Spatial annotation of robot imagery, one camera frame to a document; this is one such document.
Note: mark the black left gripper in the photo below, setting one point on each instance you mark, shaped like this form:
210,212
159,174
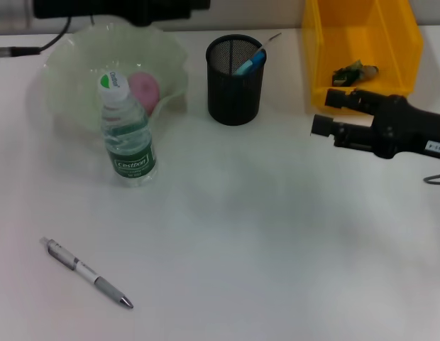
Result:
81,7

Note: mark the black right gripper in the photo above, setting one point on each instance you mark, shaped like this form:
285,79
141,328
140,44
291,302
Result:
401,128

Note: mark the green plastic wrapper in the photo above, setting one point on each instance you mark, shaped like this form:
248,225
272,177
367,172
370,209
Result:
351,72

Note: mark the pink toy peach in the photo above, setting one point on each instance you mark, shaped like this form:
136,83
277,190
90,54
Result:
145,90

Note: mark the blue sheathed scissors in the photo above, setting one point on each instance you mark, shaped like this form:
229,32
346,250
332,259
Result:
253,60

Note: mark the clear plastic ruler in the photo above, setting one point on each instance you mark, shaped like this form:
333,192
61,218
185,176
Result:
269,42

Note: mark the clear green-label water bottle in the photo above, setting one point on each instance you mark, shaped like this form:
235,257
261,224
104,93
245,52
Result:
129,152

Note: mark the silver ballpoint pen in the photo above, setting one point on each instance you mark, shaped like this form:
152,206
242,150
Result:
85,273

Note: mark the black mesh pen holder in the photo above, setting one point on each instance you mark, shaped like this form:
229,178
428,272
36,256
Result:
234,99

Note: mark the green glass fruit plate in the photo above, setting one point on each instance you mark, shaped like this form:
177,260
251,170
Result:
81,53

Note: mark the yellow plastic bin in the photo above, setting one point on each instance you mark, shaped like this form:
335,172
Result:
358,35

